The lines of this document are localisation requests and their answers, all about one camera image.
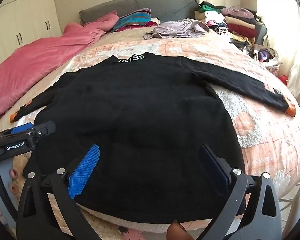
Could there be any grey quilted headboard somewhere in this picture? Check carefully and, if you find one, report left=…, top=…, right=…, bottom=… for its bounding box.
left=79, top=0, right=200, bottom=27

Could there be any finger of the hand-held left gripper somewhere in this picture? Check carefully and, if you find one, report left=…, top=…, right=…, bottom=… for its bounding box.
left=10, top=122, right=35, bottom=135
left=33, top=120, right=57, bottom=139

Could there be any brown rounded object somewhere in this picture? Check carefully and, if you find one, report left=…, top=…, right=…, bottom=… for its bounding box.
left=166, top=220, right=190, bottom=240

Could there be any cream curtain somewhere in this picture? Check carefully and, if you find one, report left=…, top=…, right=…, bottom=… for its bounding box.
left=252, top=0, right=300, bottom=98

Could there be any lilac crumpled garment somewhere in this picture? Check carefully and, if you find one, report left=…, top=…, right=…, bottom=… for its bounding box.
left=143, top=19, right=210, bottom=40

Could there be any pile of folded clothes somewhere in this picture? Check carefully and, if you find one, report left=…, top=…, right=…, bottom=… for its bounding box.
left=195, top=1, right=265, bottom=53

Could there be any magenta folded cloth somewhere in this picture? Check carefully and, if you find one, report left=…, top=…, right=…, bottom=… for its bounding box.
left=140, top=17, right=161, bottom=28

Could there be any striped blue cushion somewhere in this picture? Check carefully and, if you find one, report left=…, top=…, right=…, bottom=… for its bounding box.
left=112, top=8, right=153, bottom=32

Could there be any black sweater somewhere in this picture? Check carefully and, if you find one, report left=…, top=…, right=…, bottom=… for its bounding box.
left=10, top=52, right=297, bottom=224

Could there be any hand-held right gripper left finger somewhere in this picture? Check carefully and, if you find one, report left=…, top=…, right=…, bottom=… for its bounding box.
left=16, top=144, right=102, bottom=240

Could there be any pink blanket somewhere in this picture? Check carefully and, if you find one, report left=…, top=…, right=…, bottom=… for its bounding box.
left=0, top=12, right=119, bottom=117

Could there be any cream wardrobe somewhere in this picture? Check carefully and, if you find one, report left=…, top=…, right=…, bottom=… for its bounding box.
left=0, top=0, right=63, bottom=73

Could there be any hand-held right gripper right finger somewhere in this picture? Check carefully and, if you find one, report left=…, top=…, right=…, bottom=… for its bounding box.
left=199, top=144, right=283, bottom=240

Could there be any person's left hand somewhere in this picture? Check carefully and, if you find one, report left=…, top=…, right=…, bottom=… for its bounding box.
left=9, top=167, right=23, bottom=195

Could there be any dark grey box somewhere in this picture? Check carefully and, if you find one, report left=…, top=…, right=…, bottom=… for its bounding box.
left=254, top=21, right=268, bottom=44

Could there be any peach white tufted bedspread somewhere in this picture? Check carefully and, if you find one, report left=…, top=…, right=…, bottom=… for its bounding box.
left=0, top=29, right=300, bottom=232

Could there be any purple cloth bundle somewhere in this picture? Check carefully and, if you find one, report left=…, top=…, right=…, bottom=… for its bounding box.
left=256, top=47, right=282, bottom=65

